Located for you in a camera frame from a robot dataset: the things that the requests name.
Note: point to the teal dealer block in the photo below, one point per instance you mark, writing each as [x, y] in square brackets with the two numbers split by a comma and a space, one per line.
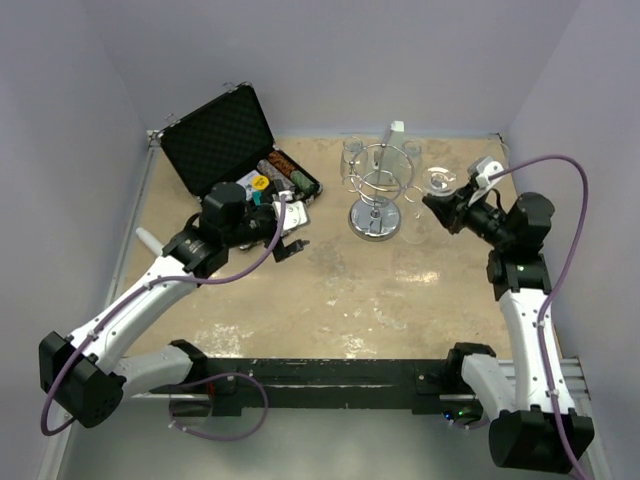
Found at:
[257, 198]

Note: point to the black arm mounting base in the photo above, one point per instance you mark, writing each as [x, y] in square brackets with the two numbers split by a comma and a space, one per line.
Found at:
[422, 386]

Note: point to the back left hanging wine glass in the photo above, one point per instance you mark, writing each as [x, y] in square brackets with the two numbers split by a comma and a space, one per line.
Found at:
[354, 157]

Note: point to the back right hanging wine glass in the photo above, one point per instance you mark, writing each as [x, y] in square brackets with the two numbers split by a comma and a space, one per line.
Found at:
[413, 150]

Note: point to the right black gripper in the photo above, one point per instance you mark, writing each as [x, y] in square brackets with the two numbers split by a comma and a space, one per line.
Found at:
[454, 209]

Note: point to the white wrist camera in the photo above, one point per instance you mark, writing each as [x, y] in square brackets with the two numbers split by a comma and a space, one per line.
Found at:
[482, 170]
[292, 213]

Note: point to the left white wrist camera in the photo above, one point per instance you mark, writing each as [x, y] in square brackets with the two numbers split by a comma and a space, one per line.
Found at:
[292, 213]

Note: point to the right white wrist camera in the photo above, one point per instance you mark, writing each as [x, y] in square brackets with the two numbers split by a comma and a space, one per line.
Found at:
[482, 170]

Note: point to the white playing card box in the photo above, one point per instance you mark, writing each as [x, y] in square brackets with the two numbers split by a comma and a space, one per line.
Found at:
[252, 182]

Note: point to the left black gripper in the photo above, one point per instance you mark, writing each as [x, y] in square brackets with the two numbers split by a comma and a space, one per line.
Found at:
[281, 251]

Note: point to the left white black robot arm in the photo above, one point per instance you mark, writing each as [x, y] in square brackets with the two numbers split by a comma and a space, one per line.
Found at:
[86, 372]

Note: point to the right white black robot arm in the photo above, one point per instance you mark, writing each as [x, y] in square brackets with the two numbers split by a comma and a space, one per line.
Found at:
[533, 422]

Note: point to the white grey handheld tool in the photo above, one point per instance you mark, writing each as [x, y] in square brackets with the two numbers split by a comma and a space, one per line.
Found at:
[149, 241]

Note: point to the brown orange chip stack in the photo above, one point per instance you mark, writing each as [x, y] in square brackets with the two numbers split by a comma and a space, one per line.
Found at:
[288, 169]

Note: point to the chrome wine glass rack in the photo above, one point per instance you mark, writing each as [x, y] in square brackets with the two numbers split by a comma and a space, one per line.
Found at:
[375, 215]

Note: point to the hanging wine glass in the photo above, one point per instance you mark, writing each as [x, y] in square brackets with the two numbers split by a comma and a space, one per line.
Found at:
[413, 150]
[354, 157]

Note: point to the black poker chip case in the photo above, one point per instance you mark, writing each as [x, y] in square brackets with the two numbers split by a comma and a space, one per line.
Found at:
[222, 141]

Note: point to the grey purple chip stack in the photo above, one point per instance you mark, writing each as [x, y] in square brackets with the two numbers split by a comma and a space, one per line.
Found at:
[277, 178]

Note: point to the green chip stack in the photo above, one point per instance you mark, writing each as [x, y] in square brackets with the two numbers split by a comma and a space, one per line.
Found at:
[306, 184]

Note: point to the clear wine glass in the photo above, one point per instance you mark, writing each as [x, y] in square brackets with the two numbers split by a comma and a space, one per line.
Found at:
[497, 150]
[418, 221]

